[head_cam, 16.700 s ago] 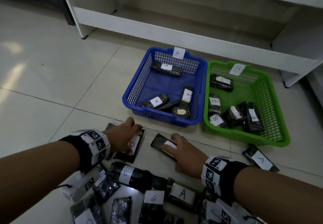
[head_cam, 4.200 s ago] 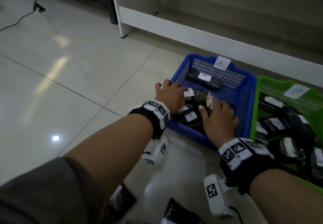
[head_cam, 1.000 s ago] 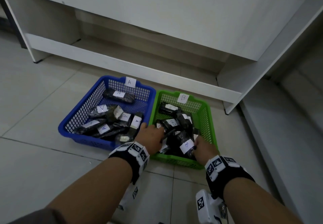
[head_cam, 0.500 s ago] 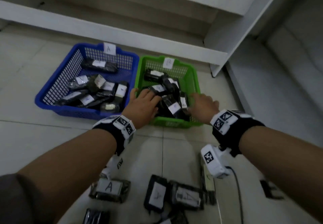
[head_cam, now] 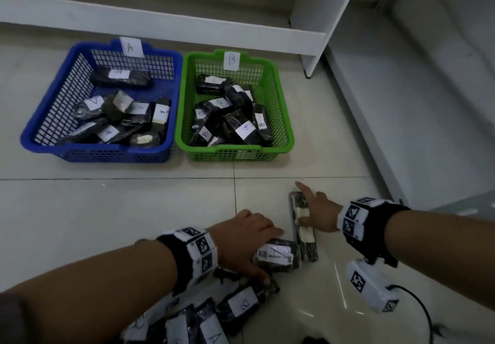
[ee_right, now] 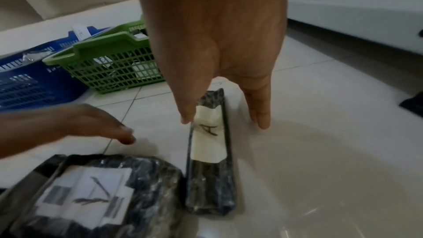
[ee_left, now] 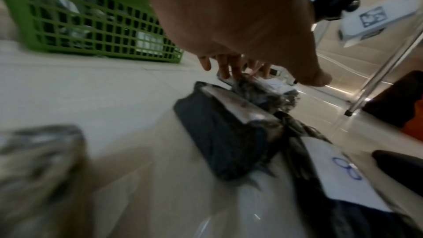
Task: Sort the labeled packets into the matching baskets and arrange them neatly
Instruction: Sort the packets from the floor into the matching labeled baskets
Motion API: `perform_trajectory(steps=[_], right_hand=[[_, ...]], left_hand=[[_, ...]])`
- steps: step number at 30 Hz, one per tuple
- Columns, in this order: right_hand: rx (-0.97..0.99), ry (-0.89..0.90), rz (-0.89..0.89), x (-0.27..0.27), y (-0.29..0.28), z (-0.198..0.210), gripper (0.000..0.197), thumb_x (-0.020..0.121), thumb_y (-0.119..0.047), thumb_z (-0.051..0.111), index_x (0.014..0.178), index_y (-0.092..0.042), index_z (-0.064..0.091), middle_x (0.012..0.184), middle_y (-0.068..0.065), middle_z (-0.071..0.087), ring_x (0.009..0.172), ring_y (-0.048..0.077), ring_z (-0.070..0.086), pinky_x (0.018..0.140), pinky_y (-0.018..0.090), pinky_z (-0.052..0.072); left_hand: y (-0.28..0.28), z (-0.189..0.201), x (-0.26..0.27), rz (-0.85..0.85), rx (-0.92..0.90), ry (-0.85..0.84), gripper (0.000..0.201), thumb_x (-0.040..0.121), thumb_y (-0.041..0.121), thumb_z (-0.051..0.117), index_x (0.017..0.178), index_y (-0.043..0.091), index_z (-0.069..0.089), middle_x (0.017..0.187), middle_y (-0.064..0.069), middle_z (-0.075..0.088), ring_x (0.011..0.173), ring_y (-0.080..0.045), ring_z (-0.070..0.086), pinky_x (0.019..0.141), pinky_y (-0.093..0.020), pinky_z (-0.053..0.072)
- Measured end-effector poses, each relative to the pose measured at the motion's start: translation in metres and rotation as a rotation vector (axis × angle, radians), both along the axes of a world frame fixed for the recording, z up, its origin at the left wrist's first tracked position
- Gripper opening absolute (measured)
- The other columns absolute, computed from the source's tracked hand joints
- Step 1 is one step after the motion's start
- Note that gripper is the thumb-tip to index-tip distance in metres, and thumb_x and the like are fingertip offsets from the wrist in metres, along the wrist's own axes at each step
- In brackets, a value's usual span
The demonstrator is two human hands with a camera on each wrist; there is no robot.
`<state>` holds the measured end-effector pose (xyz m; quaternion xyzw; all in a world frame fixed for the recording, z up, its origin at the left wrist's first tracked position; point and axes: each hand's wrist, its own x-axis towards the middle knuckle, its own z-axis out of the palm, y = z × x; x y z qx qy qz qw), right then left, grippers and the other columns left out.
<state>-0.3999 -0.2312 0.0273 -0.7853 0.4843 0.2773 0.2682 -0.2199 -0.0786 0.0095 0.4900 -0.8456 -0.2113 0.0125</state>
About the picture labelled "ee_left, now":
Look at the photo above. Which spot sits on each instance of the person's left hand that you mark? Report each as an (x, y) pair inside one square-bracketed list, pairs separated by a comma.
[(231, 15)]

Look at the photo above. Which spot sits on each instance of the person's right hand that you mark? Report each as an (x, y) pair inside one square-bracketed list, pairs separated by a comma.
[(259, 68)]

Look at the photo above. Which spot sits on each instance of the black item packet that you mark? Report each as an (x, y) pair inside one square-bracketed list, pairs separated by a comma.
[(39, 179), (261, 96)]

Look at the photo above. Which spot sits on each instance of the person's dark trouser leg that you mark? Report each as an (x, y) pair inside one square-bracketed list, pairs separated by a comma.
[(403, 166)]

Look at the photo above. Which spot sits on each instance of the chrome metal leg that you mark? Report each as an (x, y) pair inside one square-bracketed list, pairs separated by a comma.
[(380, 75)]

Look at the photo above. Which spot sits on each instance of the dark brown bag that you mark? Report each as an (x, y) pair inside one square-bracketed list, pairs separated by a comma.
[(393, 101)]

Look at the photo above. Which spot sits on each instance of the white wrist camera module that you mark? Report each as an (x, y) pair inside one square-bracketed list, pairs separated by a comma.
[(373, 17)]

